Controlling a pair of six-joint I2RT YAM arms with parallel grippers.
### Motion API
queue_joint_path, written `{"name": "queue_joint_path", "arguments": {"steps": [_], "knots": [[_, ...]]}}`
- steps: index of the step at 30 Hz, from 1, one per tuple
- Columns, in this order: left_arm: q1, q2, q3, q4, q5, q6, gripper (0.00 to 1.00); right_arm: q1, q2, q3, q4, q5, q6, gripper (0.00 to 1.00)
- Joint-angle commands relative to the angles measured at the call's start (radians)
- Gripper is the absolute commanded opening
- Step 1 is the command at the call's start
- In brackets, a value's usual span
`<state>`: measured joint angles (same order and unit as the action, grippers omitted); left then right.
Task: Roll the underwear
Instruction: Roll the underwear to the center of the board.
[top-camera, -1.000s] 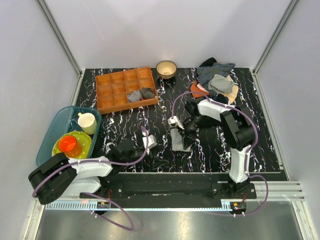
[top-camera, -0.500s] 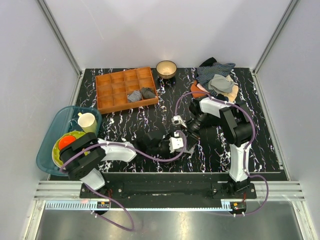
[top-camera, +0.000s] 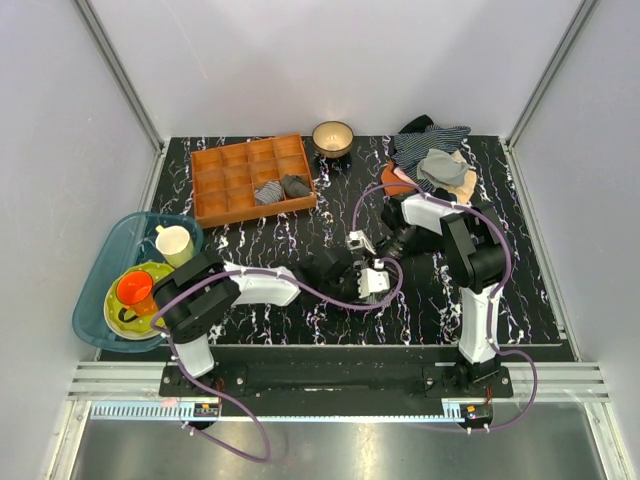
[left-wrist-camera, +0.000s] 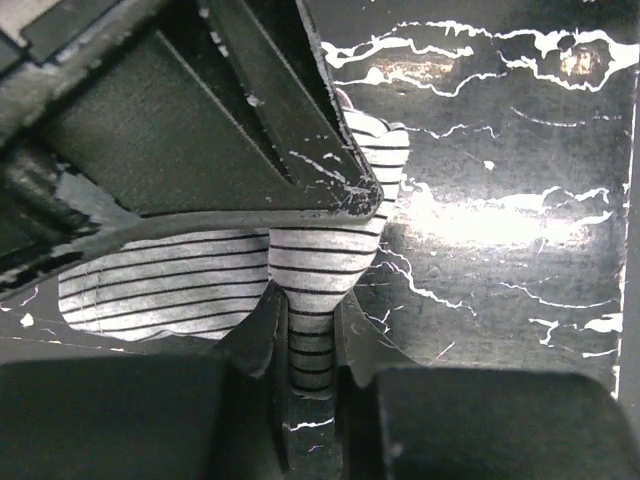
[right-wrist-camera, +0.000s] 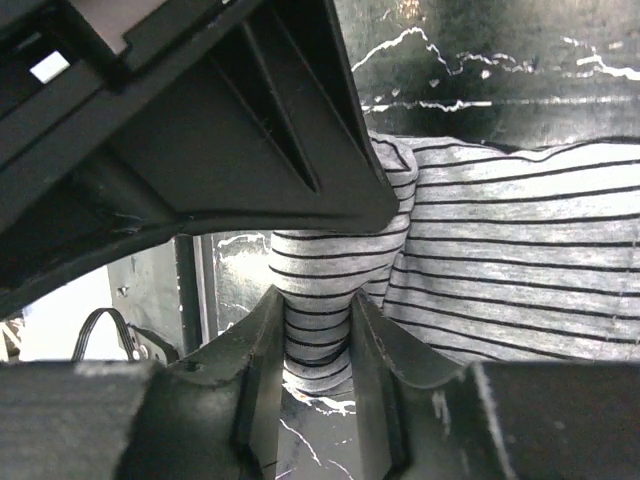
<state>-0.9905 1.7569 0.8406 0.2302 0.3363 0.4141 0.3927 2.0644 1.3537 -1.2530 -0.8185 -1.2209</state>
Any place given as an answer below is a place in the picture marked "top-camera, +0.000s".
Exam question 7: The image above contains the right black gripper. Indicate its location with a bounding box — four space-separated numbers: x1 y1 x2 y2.
363 224 425 292

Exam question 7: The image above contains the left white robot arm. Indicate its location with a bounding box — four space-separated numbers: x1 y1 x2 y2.
152 249 363 396

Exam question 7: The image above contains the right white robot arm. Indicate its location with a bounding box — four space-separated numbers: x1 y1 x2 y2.
376 194 513 397

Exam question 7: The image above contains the rolled dark grey underwear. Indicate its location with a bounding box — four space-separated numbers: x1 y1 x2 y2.
280 174 312 199

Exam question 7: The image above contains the rolled striped underwear in tray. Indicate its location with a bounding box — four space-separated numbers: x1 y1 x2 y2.
254 181 284 205

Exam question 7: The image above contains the orange garment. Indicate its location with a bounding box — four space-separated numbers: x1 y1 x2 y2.
380 161 419 197

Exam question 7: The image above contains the beige garment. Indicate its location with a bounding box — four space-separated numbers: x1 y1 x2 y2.
447 151 478 204

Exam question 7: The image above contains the grey garment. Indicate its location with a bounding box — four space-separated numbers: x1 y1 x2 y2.
416 149 477 188

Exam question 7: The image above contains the navy striped garment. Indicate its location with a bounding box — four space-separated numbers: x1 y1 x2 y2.
392 125 471 190

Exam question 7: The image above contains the beige ceramic bowl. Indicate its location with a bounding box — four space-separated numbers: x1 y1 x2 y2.
312 121 354 158

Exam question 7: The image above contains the orange compartment tray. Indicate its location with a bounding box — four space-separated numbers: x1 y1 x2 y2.
191 134 317 229

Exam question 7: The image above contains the cream and green mug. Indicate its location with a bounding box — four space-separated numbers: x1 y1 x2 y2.
155 225 195 269

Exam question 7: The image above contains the orange cup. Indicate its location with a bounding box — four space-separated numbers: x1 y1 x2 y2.
116 271 157 316

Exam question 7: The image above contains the green dotted plate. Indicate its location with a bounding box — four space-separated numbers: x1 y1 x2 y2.
103 262 174 341

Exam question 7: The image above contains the teal plastic bin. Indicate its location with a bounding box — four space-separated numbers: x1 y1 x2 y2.
72 212 203 353

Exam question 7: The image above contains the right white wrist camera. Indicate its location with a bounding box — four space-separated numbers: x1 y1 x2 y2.
346 230 376 255

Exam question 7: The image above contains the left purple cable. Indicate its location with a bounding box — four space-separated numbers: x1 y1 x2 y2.
149 257 404 462

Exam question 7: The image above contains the purple cable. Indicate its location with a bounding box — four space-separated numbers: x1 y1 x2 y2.
149 257 404 462
352 183 539 434

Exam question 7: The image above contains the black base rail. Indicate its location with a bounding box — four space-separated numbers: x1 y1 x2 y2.
159 346 514 417

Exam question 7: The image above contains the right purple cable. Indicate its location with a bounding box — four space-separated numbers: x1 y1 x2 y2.
352 183 539 434

